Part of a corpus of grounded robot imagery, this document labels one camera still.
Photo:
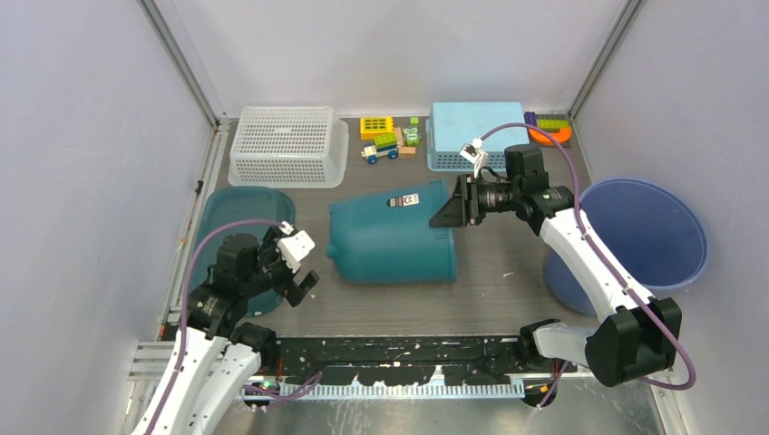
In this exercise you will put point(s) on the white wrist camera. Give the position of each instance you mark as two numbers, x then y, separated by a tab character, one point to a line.
476	155
295	248

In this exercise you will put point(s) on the teal transparent plastic tub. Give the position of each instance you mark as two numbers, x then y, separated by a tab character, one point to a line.
233	212

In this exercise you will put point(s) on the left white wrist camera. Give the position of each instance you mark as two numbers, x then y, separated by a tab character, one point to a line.
295	248

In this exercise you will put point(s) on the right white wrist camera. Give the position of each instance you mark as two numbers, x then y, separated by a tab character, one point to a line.
476	155

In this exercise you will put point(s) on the white perforated plastic basket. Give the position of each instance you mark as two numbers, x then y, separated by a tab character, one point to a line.
289	148

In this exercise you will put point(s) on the yellow toy block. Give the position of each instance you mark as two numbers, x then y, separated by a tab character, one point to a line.
371	127

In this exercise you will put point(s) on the green monster toy block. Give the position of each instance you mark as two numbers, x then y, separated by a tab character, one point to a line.
411	133

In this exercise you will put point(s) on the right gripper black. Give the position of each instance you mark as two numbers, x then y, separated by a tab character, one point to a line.
453	212

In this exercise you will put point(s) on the white toy car blue wheels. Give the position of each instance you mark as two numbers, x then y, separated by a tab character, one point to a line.
384	146

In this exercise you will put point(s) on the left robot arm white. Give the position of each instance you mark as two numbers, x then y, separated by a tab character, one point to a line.
214	354

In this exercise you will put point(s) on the teal round bucket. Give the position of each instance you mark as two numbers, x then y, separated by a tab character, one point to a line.
385	237

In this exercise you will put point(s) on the orange purple toy blocks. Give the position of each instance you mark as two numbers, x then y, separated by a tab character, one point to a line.
557	125

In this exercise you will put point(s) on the blue round bucket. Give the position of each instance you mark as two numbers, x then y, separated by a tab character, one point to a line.
653	233

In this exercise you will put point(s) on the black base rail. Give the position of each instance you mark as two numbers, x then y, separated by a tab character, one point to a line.
403	360

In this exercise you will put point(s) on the light blue perforated basket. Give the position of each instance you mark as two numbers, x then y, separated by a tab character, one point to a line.
451	125

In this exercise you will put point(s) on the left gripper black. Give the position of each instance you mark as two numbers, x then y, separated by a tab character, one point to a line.
293	294

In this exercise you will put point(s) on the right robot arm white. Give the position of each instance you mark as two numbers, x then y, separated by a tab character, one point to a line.
637	334

